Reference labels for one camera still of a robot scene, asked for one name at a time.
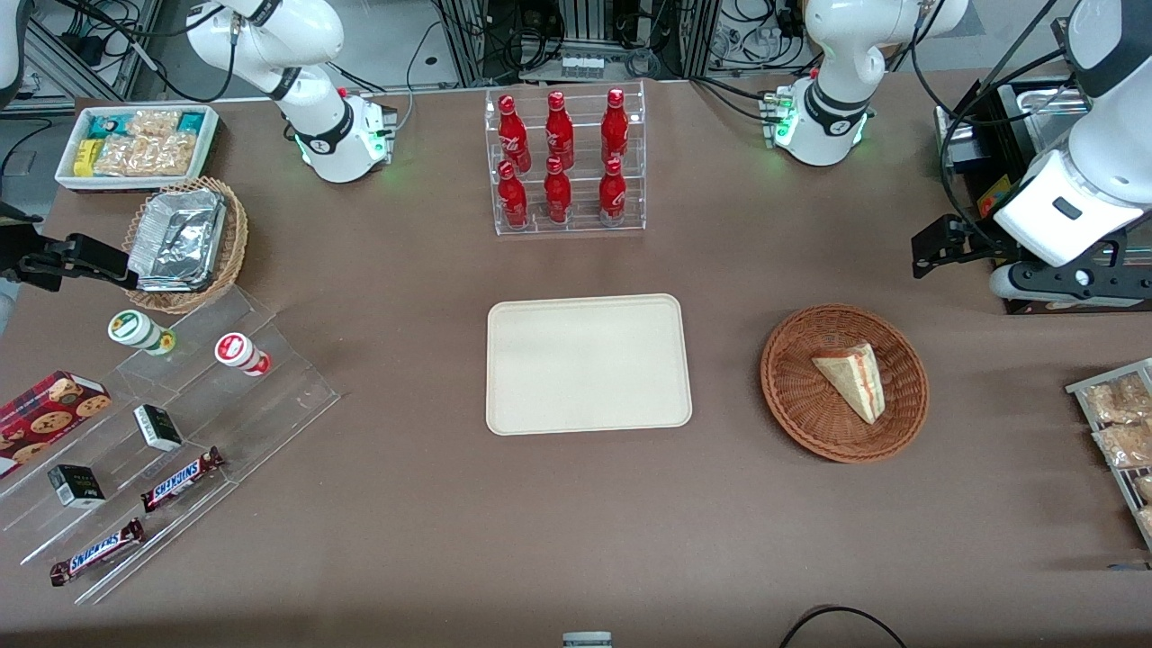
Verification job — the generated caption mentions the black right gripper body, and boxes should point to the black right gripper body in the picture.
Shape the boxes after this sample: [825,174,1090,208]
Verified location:
[0,202,43,273]

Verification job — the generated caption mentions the small black box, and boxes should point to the small black box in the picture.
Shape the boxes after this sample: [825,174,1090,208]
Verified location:
[48,464,106,509]
[133,404,184,453]

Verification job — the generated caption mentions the steel food pan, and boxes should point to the steel food pan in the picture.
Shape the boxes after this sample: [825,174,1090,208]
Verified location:
[1008,79,1092,156]

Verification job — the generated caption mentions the wire rack tray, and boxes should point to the wire rack tray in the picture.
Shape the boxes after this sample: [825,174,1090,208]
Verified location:
[1066,358,1152,552]

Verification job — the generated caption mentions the round brown wicker basket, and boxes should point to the round brown wicker basket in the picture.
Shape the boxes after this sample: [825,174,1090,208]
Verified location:
[760,304,930,464]

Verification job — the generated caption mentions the beige plastic tray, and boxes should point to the beige plastic tray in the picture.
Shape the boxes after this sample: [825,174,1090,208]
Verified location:
[486,293,693,437]

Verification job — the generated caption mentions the black cable loop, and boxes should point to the black cable loop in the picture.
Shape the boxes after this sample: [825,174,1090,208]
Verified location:
[778,605,908,648]

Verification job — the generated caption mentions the aluminium frame rack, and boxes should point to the aluminium frame rack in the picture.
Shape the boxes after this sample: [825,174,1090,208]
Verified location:
[436,0,721,88]

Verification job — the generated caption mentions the red cola bottle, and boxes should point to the red cola bottle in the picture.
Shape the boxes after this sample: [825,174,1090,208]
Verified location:
[598,157,627,226]
[543,157,572,224]
[600,87,630,166]
[544,91,575,170]
[498,94,532,174]
[497,160,529,228]

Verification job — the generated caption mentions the clear bag of crackers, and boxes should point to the clear bag of crackers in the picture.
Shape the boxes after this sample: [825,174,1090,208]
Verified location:
[126,109,182,139]
[93,135,150,177]
[144,132,198,177]

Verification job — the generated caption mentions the red tartan cookie box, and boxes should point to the red tartan cookie box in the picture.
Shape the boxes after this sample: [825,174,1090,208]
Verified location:
[0,371,113,478]

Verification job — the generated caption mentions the black food warmer machine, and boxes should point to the black food warmer machine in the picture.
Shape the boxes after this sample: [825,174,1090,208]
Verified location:
[933,76,1152,316]

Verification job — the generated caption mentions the white rectangular snack bin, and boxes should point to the white rectangular snack bin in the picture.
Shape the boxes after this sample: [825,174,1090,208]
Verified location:
[54,103,221,194]

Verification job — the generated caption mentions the clear acrylic bottle rack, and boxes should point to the clear acrylic bottle rack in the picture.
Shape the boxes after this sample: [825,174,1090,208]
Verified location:
[484,80,647,237]

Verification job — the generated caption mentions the triangular sandwich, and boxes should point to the triangular sandwich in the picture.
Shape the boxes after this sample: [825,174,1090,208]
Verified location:
[811,341,887,425]

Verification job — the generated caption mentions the snickers chocolate bar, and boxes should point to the snickers chocolate bar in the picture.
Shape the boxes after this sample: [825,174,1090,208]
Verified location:
[49,518,146,588]
[140,447,226,514]

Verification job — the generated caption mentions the red lid white cup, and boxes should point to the red lid white cup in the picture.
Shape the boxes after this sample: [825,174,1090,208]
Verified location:
[214,332,272,377]

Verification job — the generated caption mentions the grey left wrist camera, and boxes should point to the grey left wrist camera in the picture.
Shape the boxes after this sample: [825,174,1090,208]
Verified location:
[988,259,1152,305]

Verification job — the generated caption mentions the light wicker basket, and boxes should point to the light wicker basket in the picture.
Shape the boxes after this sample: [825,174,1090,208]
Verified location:
[121,176,249,315]

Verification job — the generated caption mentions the green lid white cup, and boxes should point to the green lid white cup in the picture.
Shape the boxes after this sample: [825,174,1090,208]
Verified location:
[108,310,177,356]

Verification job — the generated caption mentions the aluminium foil tray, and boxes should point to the aluminium foil tray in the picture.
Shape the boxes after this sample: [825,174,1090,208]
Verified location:
[127,189,228,293]

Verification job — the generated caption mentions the clear acrylic stepped display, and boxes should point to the clear acrylic stepped display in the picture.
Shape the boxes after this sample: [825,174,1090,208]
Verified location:
[0,286,341,606]

